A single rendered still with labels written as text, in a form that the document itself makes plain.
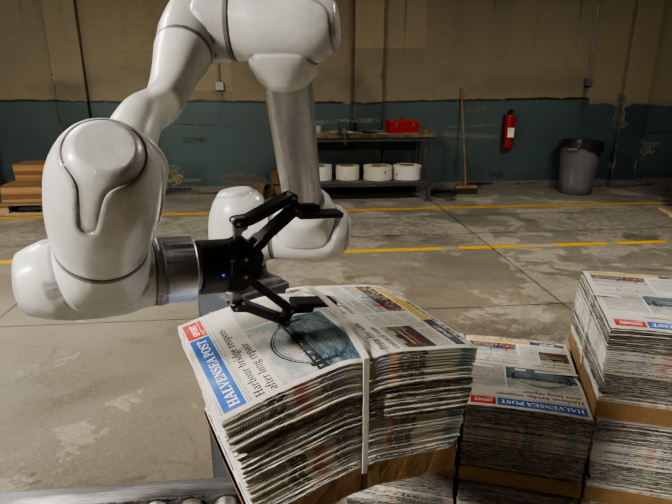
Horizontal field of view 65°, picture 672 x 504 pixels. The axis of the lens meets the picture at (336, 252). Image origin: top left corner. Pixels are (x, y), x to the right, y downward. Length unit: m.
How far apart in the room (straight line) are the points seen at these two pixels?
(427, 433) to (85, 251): 0.58
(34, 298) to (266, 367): 0.30
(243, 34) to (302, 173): 0.37
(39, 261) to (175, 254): 0.15
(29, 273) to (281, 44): 0.57
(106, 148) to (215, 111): 7.23
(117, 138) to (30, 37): 7.82
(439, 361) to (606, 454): 0.70
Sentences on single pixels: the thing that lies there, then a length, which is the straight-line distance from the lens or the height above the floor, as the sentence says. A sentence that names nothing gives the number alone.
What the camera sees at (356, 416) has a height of 1.10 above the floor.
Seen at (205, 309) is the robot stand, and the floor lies 0.92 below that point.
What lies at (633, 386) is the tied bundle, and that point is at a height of 0.92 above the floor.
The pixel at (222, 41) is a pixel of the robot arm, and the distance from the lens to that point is 1.03.
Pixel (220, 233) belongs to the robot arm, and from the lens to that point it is 1.44.
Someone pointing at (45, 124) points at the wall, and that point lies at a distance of 8.33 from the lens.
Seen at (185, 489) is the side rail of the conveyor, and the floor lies 0.80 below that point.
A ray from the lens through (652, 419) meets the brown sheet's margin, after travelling 1.39.
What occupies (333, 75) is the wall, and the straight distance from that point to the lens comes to 7.72.
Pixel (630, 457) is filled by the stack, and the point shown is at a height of 0.74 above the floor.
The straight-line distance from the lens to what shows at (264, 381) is 0.72.
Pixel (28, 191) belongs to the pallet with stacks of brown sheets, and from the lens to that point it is 7.39.
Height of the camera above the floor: 1.55
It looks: 18 degrees down
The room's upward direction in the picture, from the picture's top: straight up
